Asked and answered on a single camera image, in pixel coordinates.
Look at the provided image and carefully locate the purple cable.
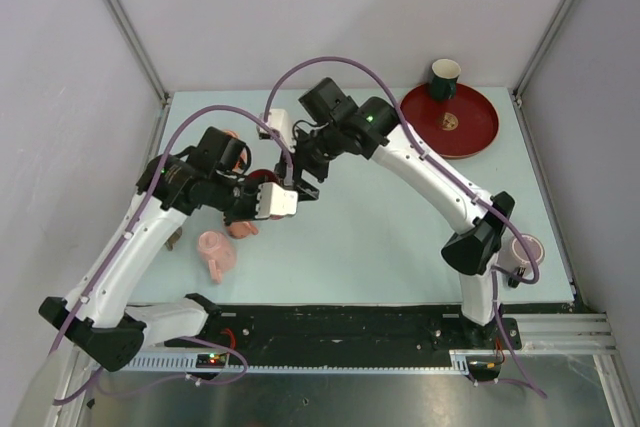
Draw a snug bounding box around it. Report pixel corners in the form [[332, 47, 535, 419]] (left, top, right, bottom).
[[144, 104, 296, 188], [264, 55, 431, 158]]

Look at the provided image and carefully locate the lilac mug black handle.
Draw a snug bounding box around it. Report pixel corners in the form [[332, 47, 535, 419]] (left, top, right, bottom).
[[497, 234, 545, 278]]

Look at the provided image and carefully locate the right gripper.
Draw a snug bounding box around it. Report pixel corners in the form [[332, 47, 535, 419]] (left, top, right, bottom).
[[276, 120, 346, 202]]

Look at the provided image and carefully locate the dark green mug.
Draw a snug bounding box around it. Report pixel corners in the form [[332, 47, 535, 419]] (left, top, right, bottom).
[[428, 58, 461, 102]]

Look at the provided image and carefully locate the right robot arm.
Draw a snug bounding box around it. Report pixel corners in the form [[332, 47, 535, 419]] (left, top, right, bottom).
[[292, 77, 515, 348]]

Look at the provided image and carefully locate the large pink mug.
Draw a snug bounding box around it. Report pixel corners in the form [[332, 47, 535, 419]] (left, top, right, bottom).
[[197, 231, 237, 284]]

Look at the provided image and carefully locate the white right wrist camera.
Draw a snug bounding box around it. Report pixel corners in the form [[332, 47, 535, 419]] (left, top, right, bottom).
[[260, 108, 295, 152]]

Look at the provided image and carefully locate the round red tray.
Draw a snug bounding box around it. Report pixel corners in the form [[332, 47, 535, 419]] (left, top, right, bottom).
[[400, 84, 500, 159]]

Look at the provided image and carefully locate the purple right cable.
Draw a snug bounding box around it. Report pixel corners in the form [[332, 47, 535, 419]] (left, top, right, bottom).
[[264, 55, 431, 158]]

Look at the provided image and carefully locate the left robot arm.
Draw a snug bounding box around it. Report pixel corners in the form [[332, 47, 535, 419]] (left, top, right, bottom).
[[39, 127, 259, 372]]

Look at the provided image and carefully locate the small salmon mug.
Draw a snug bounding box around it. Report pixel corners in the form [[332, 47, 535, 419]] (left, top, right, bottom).
[[225, 221, 259, 240]]

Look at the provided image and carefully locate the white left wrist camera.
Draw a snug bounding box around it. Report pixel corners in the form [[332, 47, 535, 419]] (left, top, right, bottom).
[[255, 182, 298, 220]]

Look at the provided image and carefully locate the orange mug black handle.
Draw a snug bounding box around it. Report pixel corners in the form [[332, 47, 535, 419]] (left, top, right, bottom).
[[224, 130, 252, 174]]

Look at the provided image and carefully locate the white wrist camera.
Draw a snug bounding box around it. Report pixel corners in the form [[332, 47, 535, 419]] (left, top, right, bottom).
[[260, 108, 295, 152], [255, 182, 298, 220]]

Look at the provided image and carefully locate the grey cable duct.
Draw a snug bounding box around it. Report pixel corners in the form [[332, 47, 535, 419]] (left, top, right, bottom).
[[121, 350, 496, 375]]

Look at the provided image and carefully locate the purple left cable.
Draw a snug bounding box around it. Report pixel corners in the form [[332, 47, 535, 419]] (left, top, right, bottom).
[[144, 104, 296, 188]]

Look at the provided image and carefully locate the small brown cup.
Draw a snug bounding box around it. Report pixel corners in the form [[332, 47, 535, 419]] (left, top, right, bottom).
[[165, 228, 182, 251]]

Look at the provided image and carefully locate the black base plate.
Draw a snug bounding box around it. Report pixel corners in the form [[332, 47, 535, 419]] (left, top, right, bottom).
[[195, 304, 522, 350]]

